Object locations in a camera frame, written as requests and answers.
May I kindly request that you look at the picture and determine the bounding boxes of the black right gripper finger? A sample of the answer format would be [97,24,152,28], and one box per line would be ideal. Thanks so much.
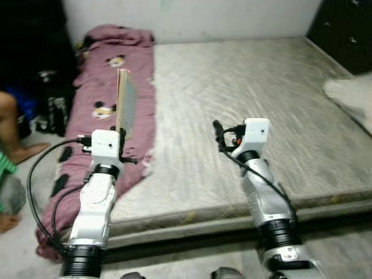
[212,119,226,153]

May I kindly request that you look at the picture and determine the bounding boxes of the yellow-framed colourful puzzle board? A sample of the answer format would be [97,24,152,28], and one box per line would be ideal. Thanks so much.
[115,68,139,141]

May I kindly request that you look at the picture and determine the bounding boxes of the white pillow with text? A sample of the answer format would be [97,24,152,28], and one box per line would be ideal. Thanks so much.
[323,74,372,120]

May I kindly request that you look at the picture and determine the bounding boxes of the beige quilted mattress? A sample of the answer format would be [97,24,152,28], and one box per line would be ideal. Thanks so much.
[108,38,372,236]

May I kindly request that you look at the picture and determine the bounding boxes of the pink cartoon mouse blanket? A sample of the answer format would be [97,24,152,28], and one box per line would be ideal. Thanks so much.
[36,24,156,259]

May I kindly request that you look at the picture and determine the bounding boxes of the black white-patterned bag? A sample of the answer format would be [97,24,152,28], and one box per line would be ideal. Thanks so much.
[36,93,70,135]

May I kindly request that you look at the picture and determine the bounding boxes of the blue cloth bundle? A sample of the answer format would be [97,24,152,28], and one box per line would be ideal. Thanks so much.
[15,87,38,123]

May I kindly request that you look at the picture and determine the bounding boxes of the dark bed base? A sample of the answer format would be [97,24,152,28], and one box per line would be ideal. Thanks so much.
[105,212,372,262]

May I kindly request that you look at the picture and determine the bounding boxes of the person bare leg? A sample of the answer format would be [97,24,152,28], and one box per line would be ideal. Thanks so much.
[0,90,50,164]

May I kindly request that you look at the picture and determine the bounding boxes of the person in green striped shirt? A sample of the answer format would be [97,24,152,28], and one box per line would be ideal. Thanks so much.
[0,150,27,233]

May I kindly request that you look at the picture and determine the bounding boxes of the grey robot right leg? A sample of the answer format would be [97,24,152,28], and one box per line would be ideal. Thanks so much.
[210,267,244,279]

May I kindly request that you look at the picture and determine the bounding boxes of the black tufted headboard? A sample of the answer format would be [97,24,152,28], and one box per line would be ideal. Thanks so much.
[306,0,372,75]

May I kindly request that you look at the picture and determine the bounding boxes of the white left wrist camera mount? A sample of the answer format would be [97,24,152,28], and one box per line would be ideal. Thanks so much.
[90,129,123,166]

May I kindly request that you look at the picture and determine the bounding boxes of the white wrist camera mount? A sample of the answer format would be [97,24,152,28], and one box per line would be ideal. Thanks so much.
[243,118,272,153]
[90,129,123,166]

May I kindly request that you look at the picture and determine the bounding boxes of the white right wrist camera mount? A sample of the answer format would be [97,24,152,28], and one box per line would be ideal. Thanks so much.
[243,118,272,153]

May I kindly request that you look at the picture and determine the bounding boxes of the long black left arm cable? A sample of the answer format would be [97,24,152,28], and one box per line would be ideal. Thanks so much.
[26,137,92,259]

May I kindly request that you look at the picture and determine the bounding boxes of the short black left arm cable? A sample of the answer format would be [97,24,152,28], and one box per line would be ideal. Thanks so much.
[51,183,91,256]

